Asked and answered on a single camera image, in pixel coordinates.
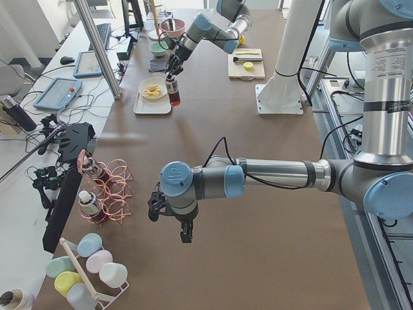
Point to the pastel cup rack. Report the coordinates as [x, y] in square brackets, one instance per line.
[86, 276]

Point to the dark tea bottle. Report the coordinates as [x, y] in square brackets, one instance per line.
[172, 90]

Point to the steel ice scoop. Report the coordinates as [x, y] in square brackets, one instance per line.
[168, 24]

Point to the black keyboard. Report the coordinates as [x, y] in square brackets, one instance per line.
[104, 31]

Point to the bamboo cutting board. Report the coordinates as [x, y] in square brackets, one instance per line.
[236, 70]

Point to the pink ice bowl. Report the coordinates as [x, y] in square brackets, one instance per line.
[180, 29]

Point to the copper wire bottle rack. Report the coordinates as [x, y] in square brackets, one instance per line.
[114, 196]

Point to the steel muddler stick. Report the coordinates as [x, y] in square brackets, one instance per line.
[237, 59]

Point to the mint green bowl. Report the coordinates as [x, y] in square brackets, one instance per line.
[159, 49]

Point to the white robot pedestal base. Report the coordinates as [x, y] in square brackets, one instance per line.
[282, 93]

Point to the half lemon slice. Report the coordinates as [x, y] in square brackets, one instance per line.
[248, 65]

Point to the tea bottle in rack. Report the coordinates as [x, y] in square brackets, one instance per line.
[90, 168]
[91, 208]

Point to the aluminium frame post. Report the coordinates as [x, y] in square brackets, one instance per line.
[100, 52]

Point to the black computer mouse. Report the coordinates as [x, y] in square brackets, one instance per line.
[65, 60]

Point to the braided ring bread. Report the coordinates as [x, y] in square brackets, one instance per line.
[153, 91]

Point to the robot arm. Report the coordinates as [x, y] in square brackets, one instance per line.
[377, 178]
[203, 28]

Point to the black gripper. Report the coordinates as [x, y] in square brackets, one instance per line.
[184, 219]
[178, 55]

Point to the teach pendant tablet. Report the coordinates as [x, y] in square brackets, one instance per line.
[87, 65]
[58, 94]

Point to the white serving tray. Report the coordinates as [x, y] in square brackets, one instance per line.
[144, 106]

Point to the white round plate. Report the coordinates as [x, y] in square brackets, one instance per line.
[152, 81]

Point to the black thermos bottle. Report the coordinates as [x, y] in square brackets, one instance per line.
[16, 112]

